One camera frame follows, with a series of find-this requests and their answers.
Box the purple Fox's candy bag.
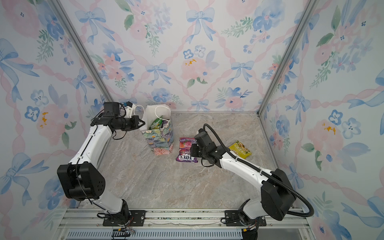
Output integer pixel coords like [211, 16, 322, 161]
[176, 138, 198, 163]

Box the green Fox's candy bag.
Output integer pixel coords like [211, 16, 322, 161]
[150, 118, 164, 130]

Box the yellow snack packet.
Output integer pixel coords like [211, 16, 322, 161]
[229, 141, 252, 159]

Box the floral paper bag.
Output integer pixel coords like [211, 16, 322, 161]
[139, 105, 174, 156]

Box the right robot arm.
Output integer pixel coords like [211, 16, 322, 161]
[191, 129, 296, 226]

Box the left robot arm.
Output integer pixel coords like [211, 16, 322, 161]
[57, 115, 145, 225]

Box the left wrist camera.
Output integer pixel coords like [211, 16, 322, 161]
[103, 102, 135, 118]

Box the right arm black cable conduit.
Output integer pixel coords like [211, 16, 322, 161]
[202, 123, 315, 218]

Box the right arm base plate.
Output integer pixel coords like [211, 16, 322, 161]
[221, 210, 267, 228]

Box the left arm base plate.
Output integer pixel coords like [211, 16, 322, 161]
[102, 210, 147, 227]

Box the aluminium rail frame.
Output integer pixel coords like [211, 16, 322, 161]
[53, 209, 315, 240]

